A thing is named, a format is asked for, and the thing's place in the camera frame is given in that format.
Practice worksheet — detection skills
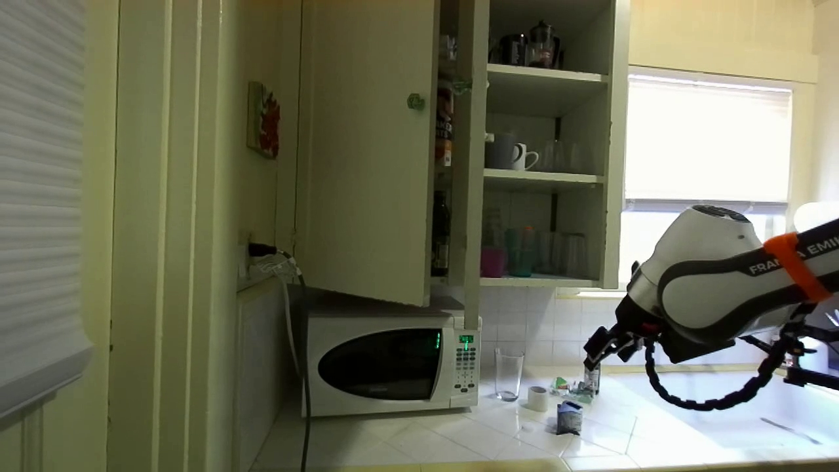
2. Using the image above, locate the white slatted window blind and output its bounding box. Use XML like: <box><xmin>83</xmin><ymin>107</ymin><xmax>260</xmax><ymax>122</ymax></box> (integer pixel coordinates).
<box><xmin>0</xmin><ymin>0</ymin><xmax>94</xmax><ymax>422</ymax></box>

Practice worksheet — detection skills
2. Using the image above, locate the clear bag with green items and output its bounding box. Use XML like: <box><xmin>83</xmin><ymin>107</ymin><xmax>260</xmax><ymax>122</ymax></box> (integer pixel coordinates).
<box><xmin>551</xmin><ymin>376</ymin><xmax>590</xmax><ymax>401</ymax></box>

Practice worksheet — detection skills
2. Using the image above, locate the tall clear drinking glass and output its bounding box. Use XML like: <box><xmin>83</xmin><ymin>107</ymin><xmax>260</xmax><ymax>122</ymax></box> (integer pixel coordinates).
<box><xmin>493</xmin><ymin>347</ymin><xmax>526</xmax><ymax>403</ymax></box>

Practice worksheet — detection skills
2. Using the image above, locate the blue and white mug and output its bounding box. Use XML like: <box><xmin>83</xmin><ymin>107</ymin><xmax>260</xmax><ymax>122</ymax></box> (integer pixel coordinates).
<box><xmin>555</xmin><ymin>398</ymin><xmax>585</xmax><ymax>437</ymax></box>

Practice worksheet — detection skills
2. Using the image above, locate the dark glass pot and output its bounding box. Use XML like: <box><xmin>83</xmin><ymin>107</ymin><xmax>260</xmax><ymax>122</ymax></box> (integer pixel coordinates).
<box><xmin>495</xmin><ymin>19</ymin><xmax>566</xmax><ymax>70</ymax></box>

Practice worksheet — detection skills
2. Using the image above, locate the green plastic cup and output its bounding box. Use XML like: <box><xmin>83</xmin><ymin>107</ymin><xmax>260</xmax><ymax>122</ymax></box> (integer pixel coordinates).
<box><xmin>508</xmin><ymin>226</ymin><xmax>537</xmax><ymax>278</ymax></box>

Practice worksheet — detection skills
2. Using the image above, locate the white microwave oven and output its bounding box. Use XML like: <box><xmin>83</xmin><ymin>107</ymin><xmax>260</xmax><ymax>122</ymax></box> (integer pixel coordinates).
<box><xmin>290</xmin><ymin>292</ymin><xmax>483</xmax><ymax>420</ymax></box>

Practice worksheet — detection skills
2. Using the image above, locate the red wall hanging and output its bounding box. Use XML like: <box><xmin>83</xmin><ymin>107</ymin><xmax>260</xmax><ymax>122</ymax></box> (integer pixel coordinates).
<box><xmin>246</xmin><ymin>80</ymin><xmax>282</xmax><ymax>162</ymax></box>

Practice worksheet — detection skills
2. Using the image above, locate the black microwave power cord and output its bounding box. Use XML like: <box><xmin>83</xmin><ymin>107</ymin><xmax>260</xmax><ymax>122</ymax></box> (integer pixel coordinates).
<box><xmin>299</xmin><ymin>409</ymin><xmax>315</xmax><ymax>472</ymax></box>

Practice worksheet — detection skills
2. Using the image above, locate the cream cabinet door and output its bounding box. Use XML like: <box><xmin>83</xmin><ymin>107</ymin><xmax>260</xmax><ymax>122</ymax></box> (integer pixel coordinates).
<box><xmin>296</xmin><ymin>0</ymin><xmax>440</xmax><ymax>310</ymax></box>

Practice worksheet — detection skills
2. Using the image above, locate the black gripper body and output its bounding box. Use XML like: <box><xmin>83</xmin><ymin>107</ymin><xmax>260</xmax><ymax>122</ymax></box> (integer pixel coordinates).
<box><xmin>605</xmin><ymin>299</ymin><xmax>661</xmax><ymax>354</ymax></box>

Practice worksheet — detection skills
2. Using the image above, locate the grey ceramic mug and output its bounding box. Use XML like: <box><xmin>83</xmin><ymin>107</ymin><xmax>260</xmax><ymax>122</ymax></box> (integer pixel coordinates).
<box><xmin>484</xmin><ymin>131</ymin><xmax>518</xmax><ymax>171</ymax></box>

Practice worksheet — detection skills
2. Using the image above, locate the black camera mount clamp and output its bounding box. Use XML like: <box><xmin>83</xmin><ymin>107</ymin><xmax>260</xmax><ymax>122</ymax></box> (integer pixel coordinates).
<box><xmin>778</xmin><ymin>319</ymin><xmax>839</xmax><ymax>393</ymax></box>

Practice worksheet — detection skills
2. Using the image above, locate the cream wall cabinet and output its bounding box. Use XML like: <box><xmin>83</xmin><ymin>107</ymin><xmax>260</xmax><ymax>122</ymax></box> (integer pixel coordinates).
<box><xmin>431</xmin><ymin>0</ymin><xmax>631</xmax><ymax>299</ymax></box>

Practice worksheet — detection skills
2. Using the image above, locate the wide white roller blind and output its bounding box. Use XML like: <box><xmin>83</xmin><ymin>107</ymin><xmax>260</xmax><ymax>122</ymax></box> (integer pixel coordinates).
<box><xmin>623</xmin><ymin>70</ymin><xmax>796</xmax><ymax>209</ymax></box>

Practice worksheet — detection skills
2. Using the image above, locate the black plug adapter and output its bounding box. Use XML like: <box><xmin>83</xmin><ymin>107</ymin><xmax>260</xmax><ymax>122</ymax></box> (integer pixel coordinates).
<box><xmin>246</xmin><ymin>238</ymin><xmax>282</xmax><ymax>263</ymax></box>

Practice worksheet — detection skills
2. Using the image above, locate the orange forearm strap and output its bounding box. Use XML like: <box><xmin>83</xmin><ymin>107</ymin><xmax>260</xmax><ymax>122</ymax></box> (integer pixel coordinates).
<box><xmin>762</xmin><ymin>230</ymin><xmax>834</xmax><ymax>306</ymax></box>

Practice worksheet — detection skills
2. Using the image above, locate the clear shelf glass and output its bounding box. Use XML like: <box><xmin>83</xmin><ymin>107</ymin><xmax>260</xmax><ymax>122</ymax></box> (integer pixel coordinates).
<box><xmin>560</xmin><ymin>230</ymin><xmax>590</xmax><ymax>278</ymax></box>
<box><xmin>535</xmin><ymin>230</ymin><xmax>564</xmax><ymax>278</ymax></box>

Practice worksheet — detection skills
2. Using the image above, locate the white ceramic mug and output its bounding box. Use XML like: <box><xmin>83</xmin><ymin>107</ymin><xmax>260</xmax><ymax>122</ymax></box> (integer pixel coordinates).
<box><xmin>508</xmin><ymin>142</ymin><xmax>543</xmax><ymax>174</ymax></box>

